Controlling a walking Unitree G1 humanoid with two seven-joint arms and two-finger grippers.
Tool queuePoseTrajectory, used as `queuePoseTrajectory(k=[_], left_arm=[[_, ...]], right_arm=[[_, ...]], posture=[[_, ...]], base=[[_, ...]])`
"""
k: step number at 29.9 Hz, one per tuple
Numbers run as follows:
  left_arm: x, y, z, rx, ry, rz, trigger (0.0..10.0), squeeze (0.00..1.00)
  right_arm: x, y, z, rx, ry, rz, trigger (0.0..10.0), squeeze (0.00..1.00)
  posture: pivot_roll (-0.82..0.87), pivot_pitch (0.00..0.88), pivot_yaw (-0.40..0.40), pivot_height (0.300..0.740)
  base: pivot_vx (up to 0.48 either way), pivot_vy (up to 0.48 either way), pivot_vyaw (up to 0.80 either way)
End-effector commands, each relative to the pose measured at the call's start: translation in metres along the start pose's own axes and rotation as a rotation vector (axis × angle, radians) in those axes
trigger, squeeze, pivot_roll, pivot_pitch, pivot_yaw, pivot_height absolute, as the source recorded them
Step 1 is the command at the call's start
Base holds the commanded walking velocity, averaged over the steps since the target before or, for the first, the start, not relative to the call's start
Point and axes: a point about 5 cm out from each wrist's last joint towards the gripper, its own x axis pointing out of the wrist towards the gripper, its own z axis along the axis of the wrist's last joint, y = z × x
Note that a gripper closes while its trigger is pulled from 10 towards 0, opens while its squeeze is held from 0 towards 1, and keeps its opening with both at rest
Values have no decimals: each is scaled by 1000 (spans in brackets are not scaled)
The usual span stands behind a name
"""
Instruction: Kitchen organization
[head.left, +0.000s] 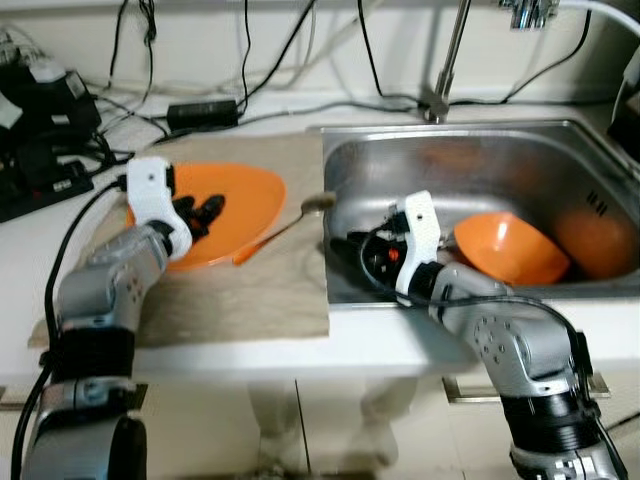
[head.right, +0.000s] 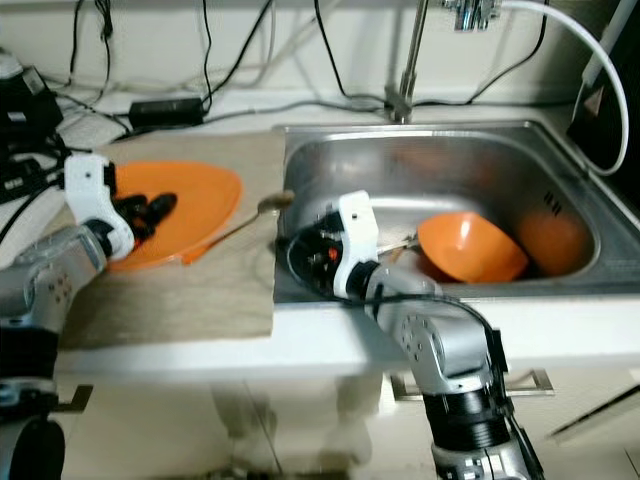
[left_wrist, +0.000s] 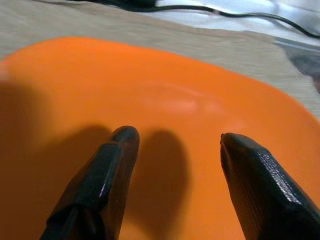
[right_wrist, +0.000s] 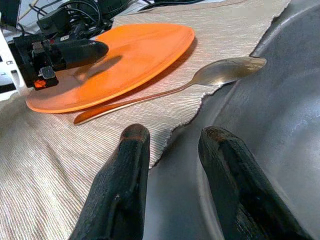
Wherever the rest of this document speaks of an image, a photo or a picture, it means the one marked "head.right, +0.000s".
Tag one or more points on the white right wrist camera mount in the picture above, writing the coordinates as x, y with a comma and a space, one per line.
360, 225

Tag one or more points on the gold metal spoon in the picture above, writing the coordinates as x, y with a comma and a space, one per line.
275, 200

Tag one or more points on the black charger box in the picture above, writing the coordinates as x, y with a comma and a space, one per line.
30, 100

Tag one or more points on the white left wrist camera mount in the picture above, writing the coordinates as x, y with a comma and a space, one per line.
90, 190

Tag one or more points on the orange plastic plate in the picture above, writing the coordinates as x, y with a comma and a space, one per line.
210, 190

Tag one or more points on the black power adapter brick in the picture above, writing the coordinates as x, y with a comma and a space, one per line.
165, 110

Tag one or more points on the slim steel faucet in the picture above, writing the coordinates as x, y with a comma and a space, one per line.
405, 80

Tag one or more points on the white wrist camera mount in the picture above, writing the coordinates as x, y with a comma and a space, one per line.
90, 190
360, 225

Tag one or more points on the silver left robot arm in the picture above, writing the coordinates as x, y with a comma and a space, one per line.
60, 290

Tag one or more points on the cream cabinet door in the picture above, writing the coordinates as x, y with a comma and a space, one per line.
320, 440

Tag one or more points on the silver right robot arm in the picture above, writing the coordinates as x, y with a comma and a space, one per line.
450, 350

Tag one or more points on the beige woven table mat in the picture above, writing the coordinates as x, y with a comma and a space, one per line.
220, 300

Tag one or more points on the chrome tap valve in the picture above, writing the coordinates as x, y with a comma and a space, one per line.
475, 12

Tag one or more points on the black wall appliance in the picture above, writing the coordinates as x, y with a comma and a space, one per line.
585, 125

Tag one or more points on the stainless steel sink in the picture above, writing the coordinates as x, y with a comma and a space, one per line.
460, 160

